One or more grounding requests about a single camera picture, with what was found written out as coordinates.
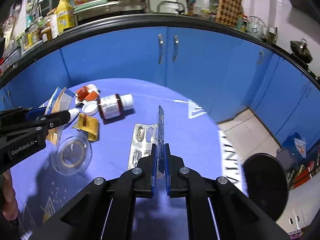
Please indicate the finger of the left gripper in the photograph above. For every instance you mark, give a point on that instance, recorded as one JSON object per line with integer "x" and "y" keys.
{"x": 50, "y": 121}
{"x": 34, "y": 113}

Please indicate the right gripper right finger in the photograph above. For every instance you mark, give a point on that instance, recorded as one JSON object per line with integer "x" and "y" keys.
{"x": 217, "y": 209}

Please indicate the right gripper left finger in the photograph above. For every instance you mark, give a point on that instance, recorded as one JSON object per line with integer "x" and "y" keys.
{"x": 104, "y": 209}

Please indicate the blue white paper package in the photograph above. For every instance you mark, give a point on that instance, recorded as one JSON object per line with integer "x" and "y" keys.
{"x": 60, "y": 101}

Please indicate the white round lid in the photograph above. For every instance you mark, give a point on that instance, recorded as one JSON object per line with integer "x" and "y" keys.
{"x": 90, "y": 108}

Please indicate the orange white crushed carton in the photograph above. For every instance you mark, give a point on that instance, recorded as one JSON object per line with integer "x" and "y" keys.
{"x": 86, "y": 94}

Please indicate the silver pill blister pack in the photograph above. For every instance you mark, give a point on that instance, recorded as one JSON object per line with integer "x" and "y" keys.
{"x": 144, "y": 136}

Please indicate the black trash bin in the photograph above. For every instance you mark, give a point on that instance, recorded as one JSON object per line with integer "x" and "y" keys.
{"x": 266, "y": 183}

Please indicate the blue kitchen cabinets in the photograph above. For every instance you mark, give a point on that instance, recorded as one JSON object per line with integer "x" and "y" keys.
{"x": 222, "y": 73}

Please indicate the person's left hand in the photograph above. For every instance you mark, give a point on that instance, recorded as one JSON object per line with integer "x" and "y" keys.
{"x": 10, "y": 207}

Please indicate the crumpled white tissue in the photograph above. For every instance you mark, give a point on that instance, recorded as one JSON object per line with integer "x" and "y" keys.
{"x": 73, "y": 115}

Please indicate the clear plastic lid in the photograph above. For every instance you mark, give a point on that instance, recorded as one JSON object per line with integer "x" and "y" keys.
{"x": 73, "y": 154}

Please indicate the gold foil wrapper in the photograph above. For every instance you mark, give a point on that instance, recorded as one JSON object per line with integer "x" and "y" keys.
{"x": 88, "y": 124}

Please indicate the brown pill bottle white cap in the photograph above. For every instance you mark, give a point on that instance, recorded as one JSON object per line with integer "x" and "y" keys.
{"x": 114, "y": 105}

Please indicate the white cabinet box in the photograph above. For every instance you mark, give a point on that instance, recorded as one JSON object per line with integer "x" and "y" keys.
{"x": 302, "y": 206}

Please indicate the yellow detergent bottle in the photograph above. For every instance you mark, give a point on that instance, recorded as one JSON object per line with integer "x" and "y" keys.
{"x": 65, "y": 16}

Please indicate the blue plastic bag bin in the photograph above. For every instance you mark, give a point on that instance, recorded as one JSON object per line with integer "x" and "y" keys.
{"x": 293, "y": 152}

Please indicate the black wok with lid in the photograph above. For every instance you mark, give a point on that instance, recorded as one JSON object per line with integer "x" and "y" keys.
{"x": 300, "y": 49}

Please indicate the green kettle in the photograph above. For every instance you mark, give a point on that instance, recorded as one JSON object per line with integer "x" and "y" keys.
{"x": 255, "y": 27}

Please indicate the wooden checkered board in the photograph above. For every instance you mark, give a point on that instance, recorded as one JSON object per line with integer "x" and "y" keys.
{"x": 228, "y": 12}

